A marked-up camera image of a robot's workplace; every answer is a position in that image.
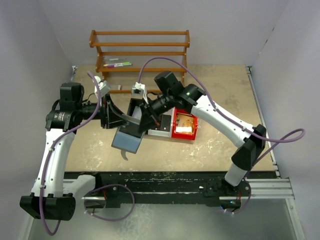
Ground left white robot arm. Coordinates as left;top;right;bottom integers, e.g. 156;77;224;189
19;82;129;221

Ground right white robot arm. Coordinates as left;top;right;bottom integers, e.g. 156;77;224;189
138;71;267;196

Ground black plastic bin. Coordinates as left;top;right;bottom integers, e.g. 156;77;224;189
127;98;143;120

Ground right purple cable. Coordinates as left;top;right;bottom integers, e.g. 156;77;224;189
138;57;306;216

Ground light green marker pen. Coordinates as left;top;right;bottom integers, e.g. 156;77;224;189
116;62;133;67

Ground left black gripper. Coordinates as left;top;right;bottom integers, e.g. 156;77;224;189
76;93;130;129

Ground red plastic bin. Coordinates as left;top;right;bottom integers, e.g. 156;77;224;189
171;108;198;141

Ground pink marker pen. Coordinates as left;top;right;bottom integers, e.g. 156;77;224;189
103;63;123;68

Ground aluminium frame rail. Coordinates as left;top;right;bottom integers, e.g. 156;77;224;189
62;177;296;201

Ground wooden pieces in red bin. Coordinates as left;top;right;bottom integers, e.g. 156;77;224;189
175;113;195;135

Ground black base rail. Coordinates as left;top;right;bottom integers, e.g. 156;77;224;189
62;171;253;208

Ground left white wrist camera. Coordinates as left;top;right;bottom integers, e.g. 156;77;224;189
94;75;111;100

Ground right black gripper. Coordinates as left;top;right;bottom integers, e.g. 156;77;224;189
138;91;175;133

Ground white plastic bin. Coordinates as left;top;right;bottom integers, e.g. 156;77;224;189
147;108;175;138

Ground grey card holder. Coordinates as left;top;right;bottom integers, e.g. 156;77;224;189
111;122;145;161

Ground wooden slatted rack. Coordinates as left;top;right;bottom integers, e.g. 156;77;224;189
89;30;190;83

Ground black object in white bin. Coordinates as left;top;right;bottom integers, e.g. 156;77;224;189
160;114;172;132

